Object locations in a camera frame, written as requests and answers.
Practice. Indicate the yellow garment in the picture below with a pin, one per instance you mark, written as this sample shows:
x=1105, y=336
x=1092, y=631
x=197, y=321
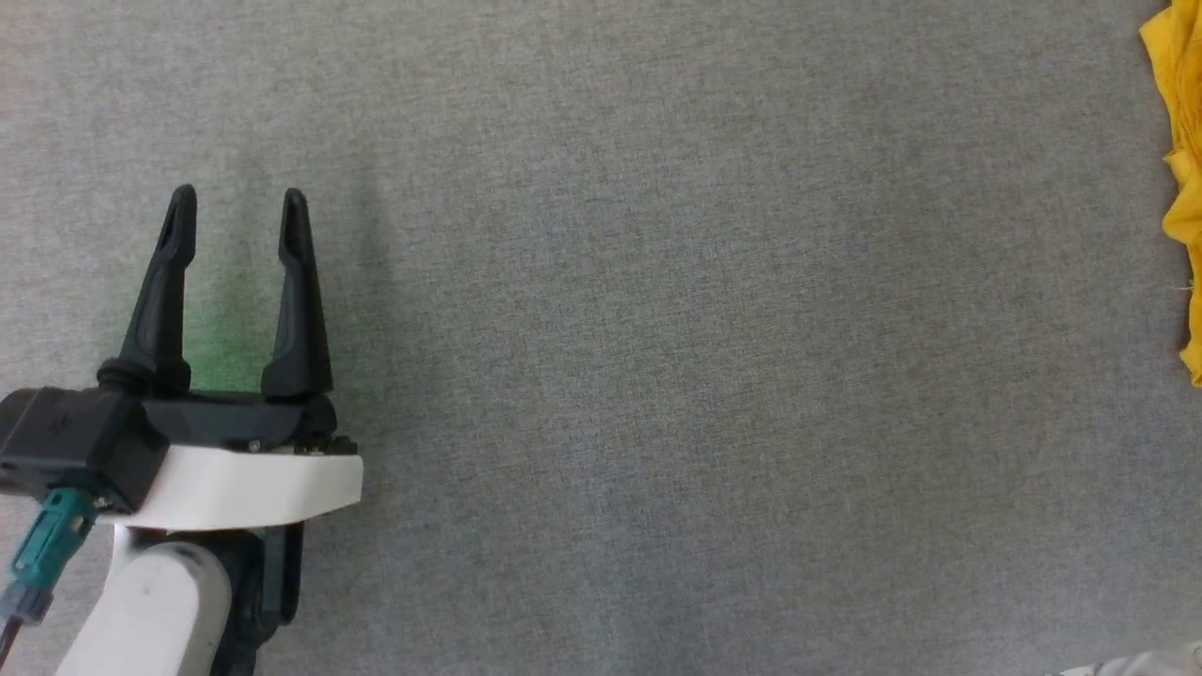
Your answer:
x=1188, y=94

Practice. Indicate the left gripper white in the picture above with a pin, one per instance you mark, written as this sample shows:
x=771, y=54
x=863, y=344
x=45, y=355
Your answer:
x=254, y=483

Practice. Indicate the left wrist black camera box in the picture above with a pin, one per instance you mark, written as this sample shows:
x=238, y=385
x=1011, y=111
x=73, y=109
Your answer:
x=66, y=437

